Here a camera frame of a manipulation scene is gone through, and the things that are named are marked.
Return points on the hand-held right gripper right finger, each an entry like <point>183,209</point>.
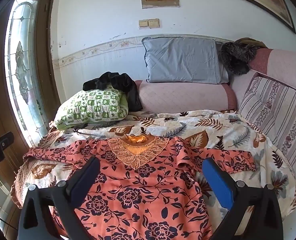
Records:
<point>217,182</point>

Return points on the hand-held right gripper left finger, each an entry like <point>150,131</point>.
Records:
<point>84,185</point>

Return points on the orange floral dress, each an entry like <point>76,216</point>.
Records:
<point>143,192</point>

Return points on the leaf print fleece blanket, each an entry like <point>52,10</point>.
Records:
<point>212,127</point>

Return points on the green checked pillow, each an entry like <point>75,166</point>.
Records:
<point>93,107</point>

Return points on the wooden door with stained glass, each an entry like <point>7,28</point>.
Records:
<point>20,67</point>

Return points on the striped floral cushion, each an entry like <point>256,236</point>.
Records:
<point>275,110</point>

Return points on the pink sofa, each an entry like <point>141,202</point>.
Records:
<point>177,97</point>

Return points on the black cloth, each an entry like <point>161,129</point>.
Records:
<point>120,80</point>

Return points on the dark fur garment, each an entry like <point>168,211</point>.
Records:
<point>235,57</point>

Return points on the grey pillow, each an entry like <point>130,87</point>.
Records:
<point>182,60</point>

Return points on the olive cloth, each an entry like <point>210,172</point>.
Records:
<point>250,41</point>

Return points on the beige wall switch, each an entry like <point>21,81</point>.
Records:
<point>154,23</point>
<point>143,24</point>

